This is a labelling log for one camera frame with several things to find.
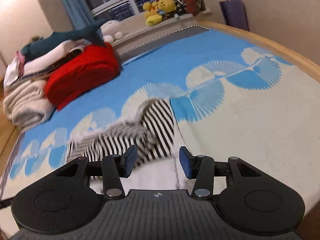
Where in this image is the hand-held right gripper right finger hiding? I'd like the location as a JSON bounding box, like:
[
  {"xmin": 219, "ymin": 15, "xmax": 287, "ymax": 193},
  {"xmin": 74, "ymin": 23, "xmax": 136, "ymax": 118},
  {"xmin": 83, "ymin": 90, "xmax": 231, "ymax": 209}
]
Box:
[{"xmin": 179, "ymin": 146, "xmax": 263, "ymax": 201}]

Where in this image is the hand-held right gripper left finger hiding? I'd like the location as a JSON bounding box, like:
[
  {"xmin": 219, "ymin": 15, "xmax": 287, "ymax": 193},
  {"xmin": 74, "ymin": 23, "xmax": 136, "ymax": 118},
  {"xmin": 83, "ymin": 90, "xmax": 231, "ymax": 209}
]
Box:
[{"xmin": 54, "ymin": 145, "xmax": 138, "ymax": 201}]

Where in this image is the striped shirt with white vest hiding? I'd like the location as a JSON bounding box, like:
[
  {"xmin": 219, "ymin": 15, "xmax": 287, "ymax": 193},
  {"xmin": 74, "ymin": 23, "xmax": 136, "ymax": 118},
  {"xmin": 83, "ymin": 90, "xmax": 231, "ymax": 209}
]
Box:
[{"xmin": 67, "ymin": 97, "xmax": 176, "ymax": 180}]

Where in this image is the red folded blanket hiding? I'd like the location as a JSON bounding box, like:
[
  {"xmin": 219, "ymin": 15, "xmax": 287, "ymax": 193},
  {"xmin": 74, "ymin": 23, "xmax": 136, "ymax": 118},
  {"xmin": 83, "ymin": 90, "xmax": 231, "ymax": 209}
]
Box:
[{"xmin": 44, "ymin": 42, "xmax": 121, "ymax": 111}]

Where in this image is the white folded quilt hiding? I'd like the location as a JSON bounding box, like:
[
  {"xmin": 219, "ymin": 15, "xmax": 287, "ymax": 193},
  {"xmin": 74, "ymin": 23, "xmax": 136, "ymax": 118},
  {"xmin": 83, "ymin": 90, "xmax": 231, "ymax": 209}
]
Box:
[{"xmin": 2, "ymin": 80, "xmax": 55, "ymax": 133}]

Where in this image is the dark patterned folded cloth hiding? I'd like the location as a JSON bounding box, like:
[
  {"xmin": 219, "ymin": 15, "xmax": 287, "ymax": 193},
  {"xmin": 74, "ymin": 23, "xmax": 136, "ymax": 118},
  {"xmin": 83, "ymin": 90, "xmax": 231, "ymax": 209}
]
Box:
[{"xmin": 22, "ymin": 50, "xmax": 87, "ymax": 81}]

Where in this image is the white folded sheet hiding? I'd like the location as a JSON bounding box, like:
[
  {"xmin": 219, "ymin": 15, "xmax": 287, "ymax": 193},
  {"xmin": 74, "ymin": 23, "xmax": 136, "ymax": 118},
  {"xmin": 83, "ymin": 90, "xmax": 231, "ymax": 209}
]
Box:
[{"xmin": 24, "ymin": 40, "xmax": 87, "ymax": 73}]

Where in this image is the white window sill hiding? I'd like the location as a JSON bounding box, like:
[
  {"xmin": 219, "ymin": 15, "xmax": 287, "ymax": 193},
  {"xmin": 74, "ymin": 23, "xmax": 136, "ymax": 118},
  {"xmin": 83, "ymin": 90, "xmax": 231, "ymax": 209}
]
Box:
[{"xmin": 110, "ymin": 9, "xmax": 213, "ymax": 48}]

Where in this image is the teal shark plush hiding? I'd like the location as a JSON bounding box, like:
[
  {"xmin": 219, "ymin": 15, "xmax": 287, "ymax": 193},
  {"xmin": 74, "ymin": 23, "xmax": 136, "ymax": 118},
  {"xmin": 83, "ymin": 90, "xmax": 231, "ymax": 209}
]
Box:
[{"xmin": 21, "ymin": 19, "xmax": 107, "ymax": 62}]

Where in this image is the yellow plush toy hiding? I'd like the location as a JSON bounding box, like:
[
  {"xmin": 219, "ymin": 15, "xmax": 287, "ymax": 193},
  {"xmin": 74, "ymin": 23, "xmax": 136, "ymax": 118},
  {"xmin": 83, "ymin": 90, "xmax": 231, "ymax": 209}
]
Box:
[{"xmin": 142, "ymin": 1, "xmax": 163, "ymax": 27}]

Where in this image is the purple paper bag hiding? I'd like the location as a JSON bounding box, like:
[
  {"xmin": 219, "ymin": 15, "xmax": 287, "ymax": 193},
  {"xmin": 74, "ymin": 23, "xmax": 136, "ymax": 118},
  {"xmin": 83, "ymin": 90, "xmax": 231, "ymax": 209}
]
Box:
[{"xmin": 219, "ymin": 0, "xmax": 250, "ymax": 32}]

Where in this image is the yellow plush bear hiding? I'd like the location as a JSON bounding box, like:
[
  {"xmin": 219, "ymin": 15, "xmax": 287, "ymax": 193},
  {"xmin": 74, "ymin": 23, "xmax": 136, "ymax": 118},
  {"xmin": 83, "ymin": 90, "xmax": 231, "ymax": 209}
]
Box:
[{"xmin": 156, "ymin": 0, "xmax": 177, "ymax": 18}]

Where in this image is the black and white plush toy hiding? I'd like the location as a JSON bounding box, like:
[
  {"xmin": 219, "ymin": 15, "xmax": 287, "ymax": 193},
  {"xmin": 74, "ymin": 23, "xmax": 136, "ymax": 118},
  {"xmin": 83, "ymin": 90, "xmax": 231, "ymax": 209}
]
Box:
[{"xmin": 172, "ymin": 0, "xmax": 187, "ymax": 15}]

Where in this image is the blue curtain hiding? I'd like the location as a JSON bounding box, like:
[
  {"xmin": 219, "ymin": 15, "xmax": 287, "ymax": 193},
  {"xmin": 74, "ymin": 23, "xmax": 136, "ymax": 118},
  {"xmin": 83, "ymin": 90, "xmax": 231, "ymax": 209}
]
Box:
[{"xmin": 52, "ymin": 0, "xmax": 101, "ymax": 31}]

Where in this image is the wooden bed frame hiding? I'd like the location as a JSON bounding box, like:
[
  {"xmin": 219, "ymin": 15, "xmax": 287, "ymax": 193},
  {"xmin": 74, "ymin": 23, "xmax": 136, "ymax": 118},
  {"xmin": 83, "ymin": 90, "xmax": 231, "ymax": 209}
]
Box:
[{"xmin": 0, "ymin": 21, "xmax": 320, "ymax": 170}]

